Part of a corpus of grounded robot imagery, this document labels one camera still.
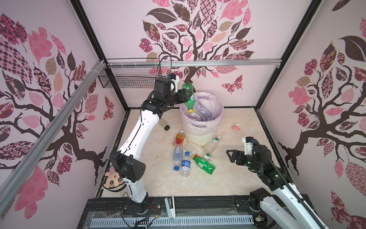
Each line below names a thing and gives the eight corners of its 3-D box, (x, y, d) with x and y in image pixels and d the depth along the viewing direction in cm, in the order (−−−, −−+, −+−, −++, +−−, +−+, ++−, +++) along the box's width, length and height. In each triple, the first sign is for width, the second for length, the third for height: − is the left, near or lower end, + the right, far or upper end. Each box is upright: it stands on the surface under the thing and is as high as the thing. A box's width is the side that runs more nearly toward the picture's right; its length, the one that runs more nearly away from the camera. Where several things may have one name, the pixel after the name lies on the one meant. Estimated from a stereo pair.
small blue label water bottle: (180, 176, 86) (179, 173, 81) (183, 153, 95) (183, 149, 91) (189, 177, 85) (189, 174, 81) (191, 154, 95) (192, 150, 91)
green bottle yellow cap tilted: (189, 163, 91) (190, 159, 86) (194, 156, 94) (194, 152, 89) (211, 175, 85) (212, 172, 81) (215, 168, 88) (216, 165, 84)
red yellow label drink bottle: (173, 146, 98) (173, 142, 95) (179, 132, 106) (178, 128, 102) (180, 148, 97) (180, 144, 93) (186, 134, 105) (186, 130, 101)
